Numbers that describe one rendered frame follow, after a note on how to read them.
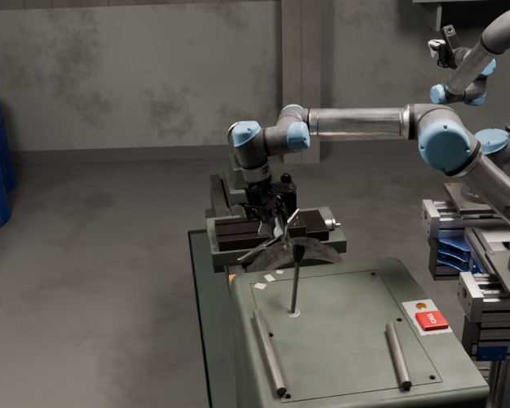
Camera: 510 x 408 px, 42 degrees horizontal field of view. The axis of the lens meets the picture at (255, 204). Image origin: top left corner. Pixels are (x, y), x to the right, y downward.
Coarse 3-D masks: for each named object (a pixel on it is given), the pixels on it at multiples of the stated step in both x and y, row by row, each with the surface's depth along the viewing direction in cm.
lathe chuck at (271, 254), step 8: (296, 240) 200; (304, 240) 200; (312, 240) 201; (272, 248) 200; (280, 248) 198; (312, 248) 196; (320, 248) 198; (328, 248) 201; (264, 256) 200; (272, 256) 197; (280, 256) 195; (336, 256) 200; (256, 264) 201; (264, 264) 197
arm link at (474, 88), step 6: (480, 78) 247; (486, 78) 248; (474, 84) 248; (480, 84) 248; (486, 84) 250; (468, 90) 247; (474, 90) 248; (480, 90) 249; (468, 96) 248; (474, 96) 250; (480, 96) 250; (468, 102) 253; (474, 102) 251; (480, 102) 252
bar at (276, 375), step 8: (256, 312) 162; (256, 320) 160; (264, 328) 156; (264, 336) 153; (264, 344) 151; (264, 352) 150; (272, 352) 148; (272, 360) 146; (272, 368) 144; (272, 376) 142; (280, 376) 141; (280, 384) 139; (280, 392) 138
